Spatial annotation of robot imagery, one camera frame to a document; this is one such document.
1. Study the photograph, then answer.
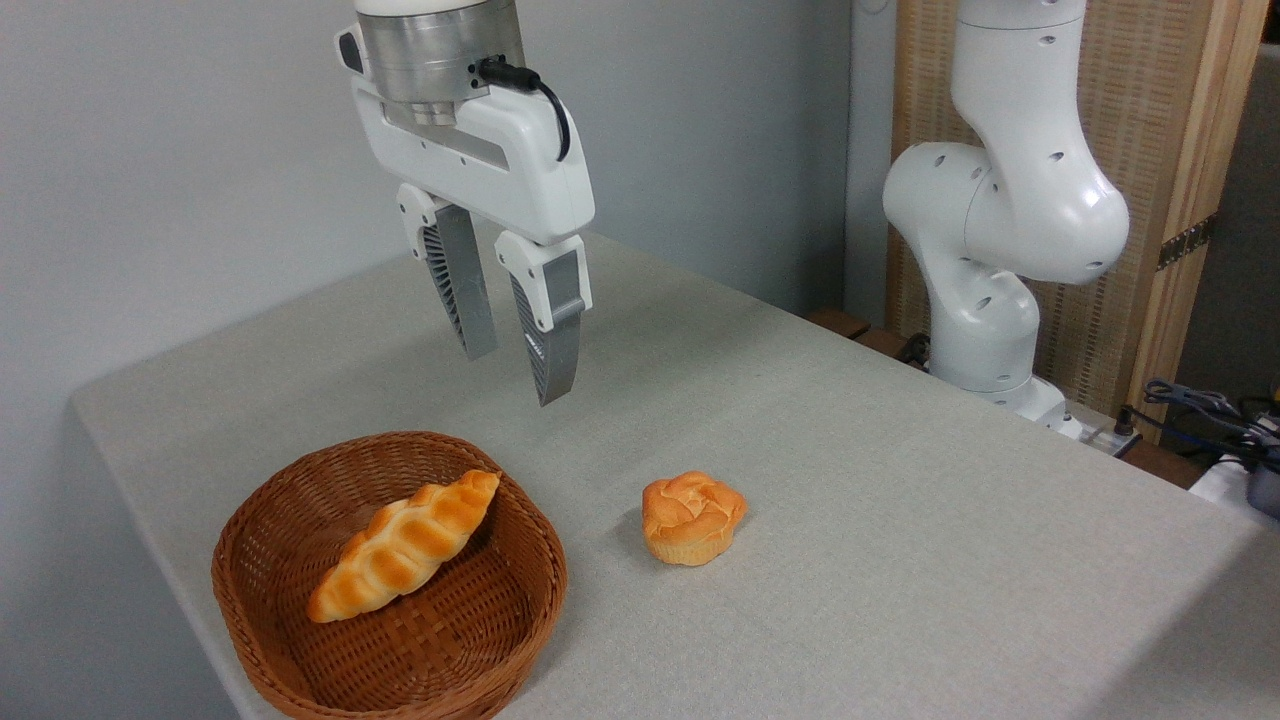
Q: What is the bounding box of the brown woven wicker basket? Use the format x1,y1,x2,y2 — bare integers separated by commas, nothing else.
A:
211,431,569,720

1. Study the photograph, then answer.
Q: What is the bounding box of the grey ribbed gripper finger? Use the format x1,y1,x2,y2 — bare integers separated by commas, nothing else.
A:
396,183,500,362
494,230,594,408

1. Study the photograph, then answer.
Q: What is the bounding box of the long twisted bread loaf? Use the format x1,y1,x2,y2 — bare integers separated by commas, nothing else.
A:
306,469,501,625

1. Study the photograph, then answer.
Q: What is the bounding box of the wooden woven folding screen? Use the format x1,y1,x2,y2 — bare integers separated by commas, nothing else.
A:
885,0,1272,445

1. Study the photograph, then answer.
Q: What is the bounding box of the dark metal screen hinge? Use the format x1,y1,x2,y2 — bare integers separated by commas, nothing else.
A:
1156,213,1219,272

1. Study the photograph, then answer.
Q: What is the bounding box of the round orange bread bun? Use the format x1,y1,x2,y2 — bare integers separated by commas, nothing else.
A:
641,471,749,568

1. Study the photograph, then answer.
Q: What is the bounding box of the black cable bundle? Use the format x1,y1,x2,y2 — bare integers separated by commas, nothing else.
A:
1142,378,1280,471

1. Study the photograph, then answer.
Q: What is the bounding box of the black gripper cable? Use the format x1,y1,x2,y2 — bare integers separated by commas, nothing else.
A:
477,57,573,163

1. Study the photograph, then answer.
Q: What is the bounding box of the white box with cables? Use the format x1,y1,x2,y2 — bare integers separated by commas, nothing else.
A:
1188,452,1280,531

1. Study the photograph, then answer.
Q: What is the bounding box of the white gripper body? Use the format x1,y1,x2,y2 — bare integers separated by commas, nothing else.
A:
336,28,597,247

